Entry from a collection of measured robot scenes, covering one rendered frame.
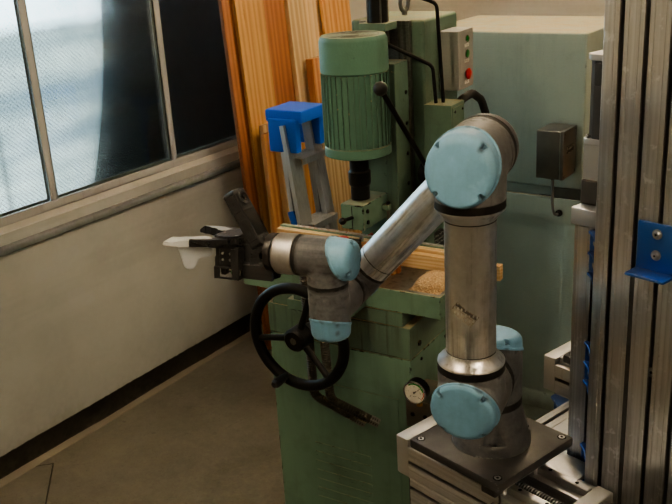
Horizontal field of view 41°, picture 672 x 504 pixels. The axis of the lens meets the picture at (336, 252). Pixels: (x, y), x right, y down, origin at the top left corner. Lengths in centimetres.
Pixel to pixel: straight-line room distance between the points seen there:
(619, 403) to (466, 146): 61
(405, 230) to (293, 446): 119
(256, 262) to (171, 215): 209
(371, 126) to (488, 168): 96
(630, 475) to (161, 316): 239
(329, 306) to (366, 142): 79
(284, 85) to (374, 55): 176
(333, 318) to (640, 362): 55
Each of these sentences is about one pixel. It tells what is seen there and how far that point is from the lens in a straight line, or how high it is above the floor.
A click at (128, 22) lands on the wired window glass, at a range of 363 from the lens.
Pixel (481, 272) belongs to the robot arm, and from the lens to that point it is 149.
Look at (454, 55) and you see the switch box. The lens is 254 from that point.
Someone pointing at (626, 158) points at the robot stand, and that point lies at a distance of 160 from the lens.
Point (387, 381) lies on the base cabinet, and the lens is 241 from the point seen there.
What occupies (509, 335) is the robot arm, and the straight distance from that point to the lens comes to 170.
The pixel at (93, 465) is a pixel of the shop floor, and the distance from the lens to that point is 345.
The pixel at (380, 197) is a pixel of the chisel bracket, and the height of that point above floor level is 107.
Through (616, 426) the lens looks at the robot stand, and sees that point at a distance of 179.
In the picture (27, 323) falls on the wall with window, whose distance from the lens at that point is 335.
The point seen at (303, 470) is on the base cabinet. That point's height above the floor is 28.
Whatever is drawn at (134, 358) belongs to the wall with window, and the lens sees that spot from 373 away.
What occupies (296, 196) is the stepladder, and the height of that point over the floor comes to 86.
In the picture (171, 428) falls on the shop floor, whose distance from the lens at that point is 358.
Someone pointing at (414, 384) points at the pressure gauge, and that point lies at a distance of 229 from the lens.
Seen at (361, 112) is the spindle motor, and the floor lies 132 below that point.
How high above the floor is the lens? 178
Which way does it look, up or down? 20 degrees down
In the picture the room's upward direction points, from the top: 3 degrees counter-clockwise
